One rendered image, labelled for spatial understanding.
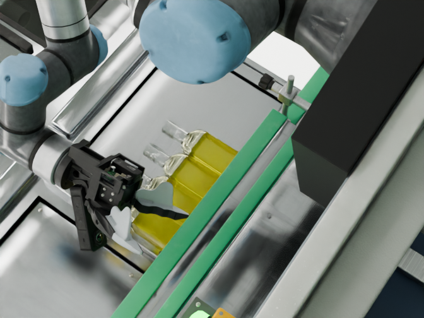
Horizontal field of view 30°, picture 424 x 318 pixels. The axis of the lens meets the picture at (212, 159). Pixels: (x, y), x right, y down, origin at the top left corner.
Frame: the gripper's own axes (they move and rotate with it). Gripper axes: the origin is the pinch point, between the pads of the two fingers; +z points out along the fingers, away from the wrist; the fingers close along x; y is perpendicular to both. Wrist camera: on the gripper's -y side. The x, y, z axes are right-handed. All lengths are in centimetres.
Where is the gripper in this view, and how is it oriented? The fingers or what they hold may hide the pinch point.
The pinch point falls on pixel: (166, 238)
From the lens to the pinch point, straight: 125.4
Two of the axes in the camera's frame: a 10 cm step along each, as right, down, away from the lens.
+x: 4.4, -3.1, 8.5
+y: 3.2, -8.2, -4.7
